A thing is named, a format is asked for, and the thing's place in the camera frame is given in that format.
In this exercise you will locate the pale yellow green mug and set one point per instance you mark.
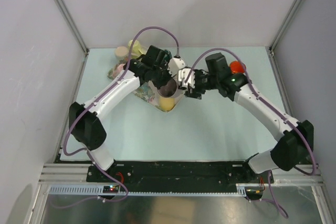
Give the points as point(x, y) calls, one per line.
point(136, 49)

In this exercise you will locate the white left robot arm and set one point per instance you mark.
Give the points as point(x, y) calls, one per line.
point(85, 120)

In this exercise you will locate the beige mug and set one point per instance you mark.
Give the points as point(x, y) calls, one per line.
point(121, 52)

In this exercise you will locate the pink octagonal mug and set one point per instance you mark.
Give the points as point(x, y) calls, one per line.
point(117, 70)

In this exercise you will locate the orange mug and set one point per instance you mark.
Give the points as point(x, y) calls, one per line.
point(237, 67)

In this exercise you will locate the grey slotted cable duct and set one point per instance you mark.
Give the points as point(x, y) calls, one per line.
point(109, 190)

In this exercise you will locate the dark green mug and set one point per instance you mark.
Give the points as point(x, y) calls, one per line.
point(168, 55)

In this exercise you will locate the purple mug black handle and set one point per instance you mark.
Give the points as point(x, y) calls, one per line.
point(170, 90)

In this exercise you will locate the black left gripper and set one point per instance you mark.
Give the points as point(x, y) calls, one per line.
point(168, 77)

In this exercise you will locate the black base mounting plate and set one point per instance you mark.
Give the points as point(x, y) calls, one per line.
point(178, 177)

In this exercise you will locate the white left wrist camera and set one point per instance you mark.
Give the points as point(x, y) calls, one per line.
point(174, 65)

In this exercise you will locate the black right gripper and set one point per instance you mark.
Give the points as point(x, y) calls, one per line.
point(192, 93)

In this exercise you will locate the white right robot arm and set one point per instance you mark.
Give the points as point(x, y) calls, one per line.
point(294, 138)

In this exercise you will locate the leaf pattern serving tray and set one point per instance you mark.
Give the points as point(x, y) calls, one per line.
point(146, 92)

